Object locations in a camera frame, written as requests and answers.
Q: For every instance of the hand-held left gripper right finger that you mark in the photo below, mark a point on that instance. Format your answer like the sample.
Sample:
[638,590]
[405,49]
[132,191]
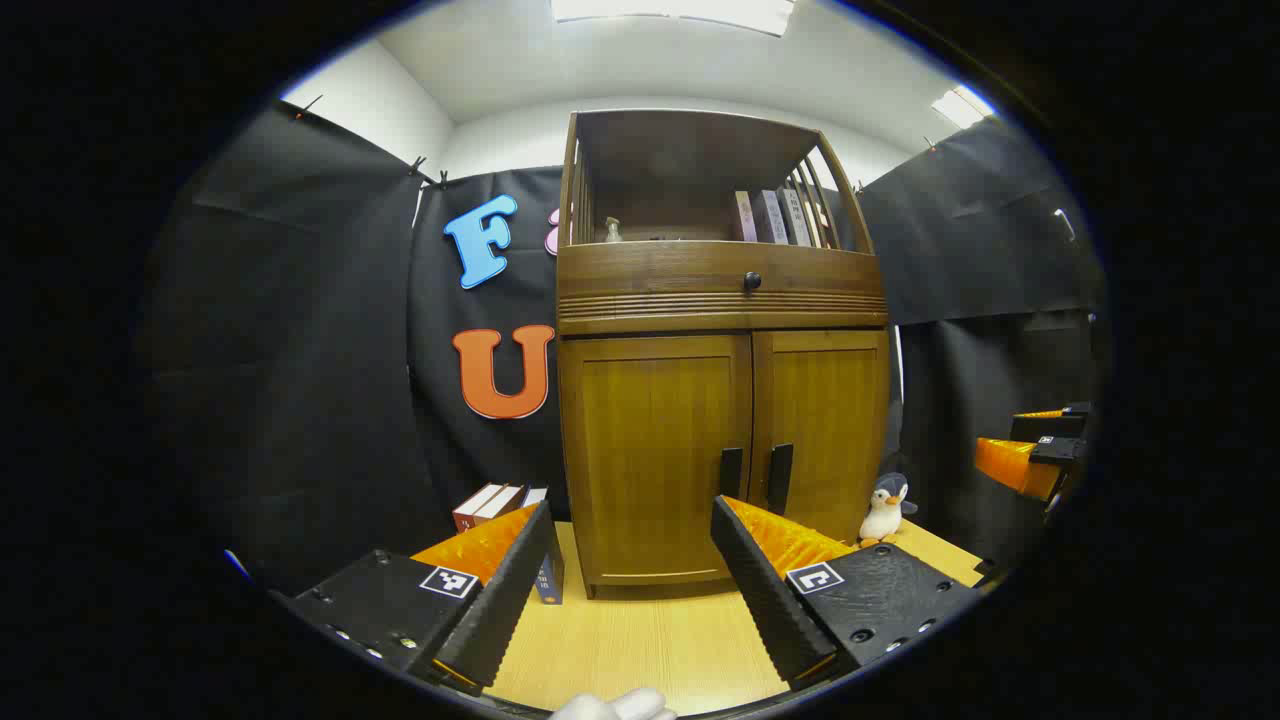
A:
[765,600]

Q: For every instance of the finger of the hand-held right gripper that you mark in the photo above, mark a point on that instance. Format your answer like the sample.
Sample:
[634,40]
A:
[1015,462]
[1050,425]

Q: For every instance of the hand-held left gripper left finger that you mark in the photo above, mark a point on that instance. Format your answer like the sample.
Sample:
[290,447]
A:
[500,600]

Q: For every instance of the wooden cabinet door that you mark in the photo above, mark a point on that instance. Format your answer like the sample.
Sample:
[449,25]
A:
[830,430]
[650,450]

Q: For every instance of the wooden double-door shoe cabinet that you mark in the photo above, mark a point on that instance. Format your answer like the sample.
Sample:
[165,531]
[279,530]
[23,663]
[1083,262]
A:
[720,300]

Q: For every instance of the wooden cabinet drawer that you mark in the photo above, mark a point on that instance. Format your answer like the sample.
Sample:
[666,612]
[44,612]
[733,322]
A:
[650,285]

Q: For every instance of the blue cover book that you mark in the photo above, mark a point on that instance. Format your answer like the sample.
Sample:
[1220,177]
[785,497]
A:
[550,580]

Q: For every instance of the red cover book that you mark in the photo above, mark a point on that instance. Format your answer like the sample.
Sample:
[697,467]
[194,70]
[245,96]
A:
[472,512]

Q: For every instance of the brown cover book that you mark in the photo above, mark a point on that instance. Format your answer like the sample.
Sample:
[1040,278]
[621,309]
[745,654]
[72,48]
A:
[500,500]

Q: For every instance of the penguin plush toy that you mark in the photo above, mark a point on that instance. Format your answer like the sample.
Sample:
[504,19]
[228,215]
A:
[882,518]

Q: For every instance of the black backdrop cloth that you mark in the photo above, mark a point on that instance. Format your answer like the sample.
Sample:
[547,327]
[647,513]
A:
[300,350]

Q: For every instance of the ceiling light panel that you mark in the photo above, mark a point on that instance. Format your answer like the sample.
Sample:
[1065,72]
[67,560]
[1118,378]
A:
[962,105]
[680,12]

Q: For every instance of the grey book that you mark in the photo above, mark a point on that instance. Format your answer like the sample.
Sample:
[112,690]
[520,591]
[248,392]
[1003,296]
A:
[772,217]

